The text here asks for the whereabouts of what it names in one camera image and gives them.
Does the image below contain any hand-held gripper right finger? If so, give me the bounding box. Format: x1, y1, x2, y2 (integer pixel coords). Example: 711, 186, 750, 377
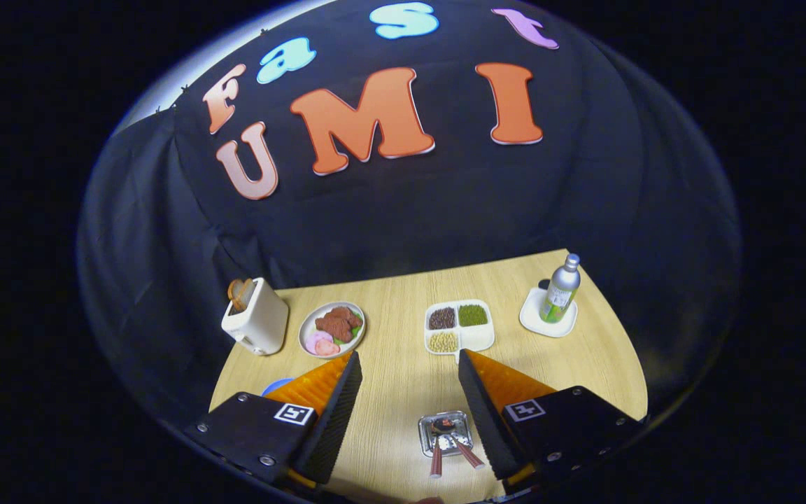
458, 348, 648, 489

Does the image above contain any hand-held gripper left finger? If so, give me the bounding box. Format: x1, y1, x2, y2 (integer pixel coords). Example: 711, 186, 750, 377
185, 350, 363, 491

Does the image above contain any fork with red checked handle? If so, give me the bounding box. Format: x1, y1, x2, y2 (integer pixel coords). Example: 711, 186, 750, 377
445, 433, 486, 470

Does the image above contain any spoon with red checked handle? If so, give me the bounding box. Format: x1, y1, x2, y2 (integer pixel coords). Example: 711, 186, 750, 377
431, 417, 455, 480

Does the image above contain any metal cutlery basket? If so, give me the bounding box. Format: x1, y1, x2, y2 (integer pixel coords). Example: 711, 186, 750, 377
418, 410, 474, 459

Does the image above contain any white divided tray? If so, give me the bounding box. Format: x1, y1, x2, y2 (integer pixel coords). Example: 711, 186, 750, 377
424, 299, 495, 359

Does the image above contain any brown steak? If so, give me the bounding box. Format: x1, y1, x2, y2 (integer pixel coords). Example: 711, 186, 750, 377
315, 307, 363, 342

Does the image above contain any white round plate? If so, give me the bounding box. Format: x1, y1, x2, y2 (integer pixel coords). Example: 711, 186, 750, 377
298, 301, 367, 359

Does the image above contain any white square coaster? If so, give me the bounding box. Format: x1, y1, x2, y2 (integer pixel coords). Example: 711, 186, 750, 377
519, 287, 579, 338

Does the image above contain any white toaster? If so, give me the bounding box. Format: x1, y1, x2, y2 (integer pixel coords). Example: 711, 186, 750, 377
221, 277, 290, 356

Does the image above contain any silver bottle with green label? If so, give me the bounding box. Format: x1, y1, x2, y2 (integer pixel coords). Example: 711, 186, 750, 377
540, 253, 581, 323

